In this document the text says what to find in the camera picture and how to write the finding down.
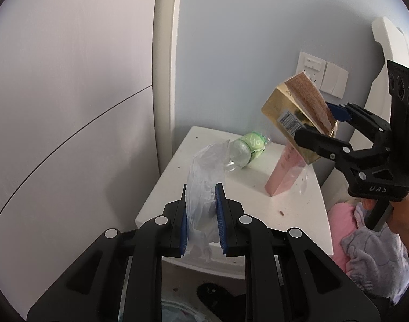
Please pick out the clear plastic bag red print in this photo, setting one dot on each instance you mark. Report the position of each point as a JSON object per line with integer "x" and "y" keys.
{"x": 201, "y": 181}

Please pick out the white light switch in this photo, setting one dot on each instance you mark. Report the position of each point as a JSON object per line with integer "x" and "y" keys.
{"x": 335, "y": 80}

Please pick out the white wardrobe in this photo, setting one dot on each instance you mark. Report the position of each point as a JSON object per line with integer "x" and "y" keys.
{"x": 73, "y": 107}

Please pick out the white wall socket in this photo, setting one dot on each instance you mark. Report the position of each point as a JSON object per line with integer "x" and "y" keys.
{"x": 308, "y": 67}

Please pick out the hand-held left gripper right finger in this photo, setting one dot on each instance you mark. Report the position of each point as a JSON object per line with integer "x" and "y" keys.
{"x": 220, "y": 221}

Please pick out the clear bottle with green label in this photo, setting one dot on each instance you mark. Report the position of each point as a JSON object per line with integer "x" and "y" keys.
{"x": 251, "y": 144}

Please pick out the black slipper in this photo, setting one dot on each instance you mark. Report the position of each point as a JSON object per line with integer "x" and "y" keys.
{"x": 214, "y": 297}

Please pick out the lavender printed blanket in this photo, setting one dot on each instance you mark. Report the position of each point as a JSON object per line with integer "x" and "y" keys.
{"x": 375, "y": 255}

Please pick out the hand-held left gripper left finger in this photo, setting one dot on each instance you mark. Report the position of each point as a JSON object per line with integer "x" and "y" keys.
{"x": 183, "y": 221}

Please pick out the person's right hand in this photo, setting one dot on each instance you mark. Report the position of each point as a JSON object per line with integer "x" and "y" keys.
{"x": 407, "y": 218}

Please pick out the golden cardboard box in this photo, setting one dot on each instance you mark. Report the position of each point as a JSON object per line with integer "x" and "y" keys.
{"x": 281, "y": 104}

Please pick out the trash bin with teal bag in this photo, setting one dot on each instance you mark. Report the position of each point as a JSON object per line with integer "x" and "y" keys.
{"x": 181, "y": 313}

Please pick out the pink fluffy bedding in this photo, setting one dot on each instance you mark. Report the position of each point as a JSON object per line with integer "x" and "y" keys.
{"x": 342, "y": 234}

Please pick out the white nightstand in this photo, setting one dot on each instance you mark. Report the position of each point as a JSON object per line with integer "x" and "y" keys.
{"x": 251, "y": 201}

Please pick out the white bed headboard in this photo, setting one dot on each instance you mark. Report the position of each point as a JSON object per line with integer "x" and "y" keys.
{"x": 392, "y": 40}

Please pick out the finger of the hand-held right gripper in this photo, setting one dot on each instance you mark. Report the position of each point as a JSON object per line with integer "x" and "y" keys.
{"x": 318, "y": 141}
{"x": 337, "y": 111}

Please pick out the pink cardboard box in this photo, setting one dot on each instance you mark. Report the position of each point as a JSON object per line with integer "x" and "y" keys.
{"x": 281, "y": 174}

